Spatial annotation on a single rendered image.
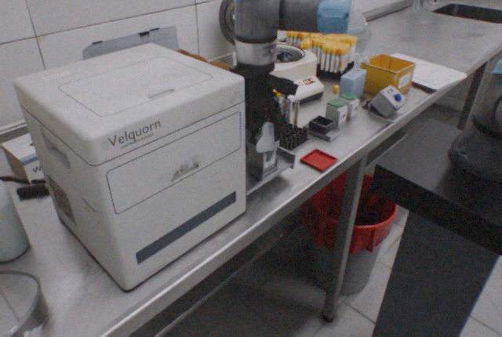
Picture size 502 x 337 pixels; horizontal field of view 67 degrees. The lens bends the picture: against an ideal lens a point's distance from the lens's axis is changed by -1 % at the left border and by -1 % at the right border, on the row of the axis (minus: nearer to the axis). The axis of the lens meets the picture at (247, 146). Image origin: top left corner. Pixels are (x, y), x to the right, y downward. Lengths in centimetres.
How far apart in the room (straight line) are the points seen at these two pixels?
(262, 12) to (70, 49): 66
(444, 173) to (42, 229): 82
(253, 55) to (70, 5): 62
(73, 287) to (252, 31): 52
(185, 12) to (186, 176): 82
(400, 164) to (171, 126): 51
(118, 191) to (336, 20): 42
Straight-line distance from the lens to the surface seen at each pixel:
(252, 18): 66
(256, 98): 72
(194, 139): 61
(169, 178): 61
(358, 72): 126
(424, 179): 86
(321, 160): 97
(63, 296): 73
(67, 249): 80
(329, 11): 64
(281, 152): 90
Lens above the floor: 141
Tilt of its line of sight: 32 degrees down
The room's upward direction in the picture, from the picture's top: straight up
